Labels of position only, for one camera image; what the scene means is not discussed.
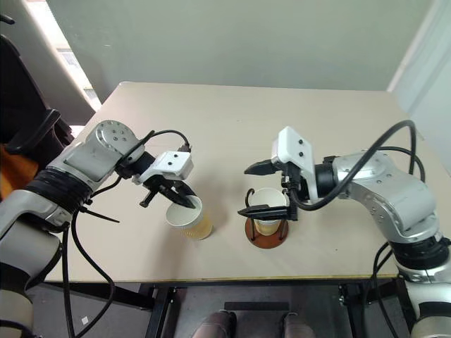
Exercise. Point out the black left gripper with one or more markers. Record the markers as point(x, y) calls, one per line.
point(154, 188)

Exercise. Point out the orange cloth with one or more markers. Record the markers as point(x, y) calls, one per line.
point(14, 169)

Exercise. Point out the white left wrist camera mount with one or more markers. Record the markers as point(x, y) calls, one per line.
point(172, 165)

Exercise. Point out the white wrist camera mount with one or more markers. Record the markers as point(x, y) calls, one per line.
point(294, 144)
point(172, 165)

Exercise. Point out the black chair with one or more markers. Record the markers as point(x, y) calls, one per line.
point(21, 105)

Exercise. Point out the black metal table frame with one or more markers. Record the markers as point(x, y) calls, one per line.
point(162, 310)

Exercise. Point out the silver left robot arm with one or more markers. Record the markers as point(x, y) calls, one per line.
point(88, 158)

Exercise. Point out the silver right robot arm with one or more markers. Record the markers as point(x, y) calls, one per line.
point(387, 186)

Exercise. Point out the white paper cup yellow print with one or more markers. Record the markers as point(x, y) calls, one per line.
point(183, 218)
point(269, 197)

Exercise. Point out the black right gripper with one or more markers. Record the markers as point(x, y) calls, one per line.
point(294, 177)

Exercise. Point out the black flat plate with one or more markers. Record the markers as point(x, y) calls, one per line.
point(256, 306)

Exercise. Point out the dark rounded shape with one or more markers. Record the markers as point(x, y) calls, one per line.
point(297, 325)
point(215, 325)

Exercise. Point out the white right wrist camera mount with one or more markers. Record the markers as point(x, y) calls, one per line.
point(294, 144)

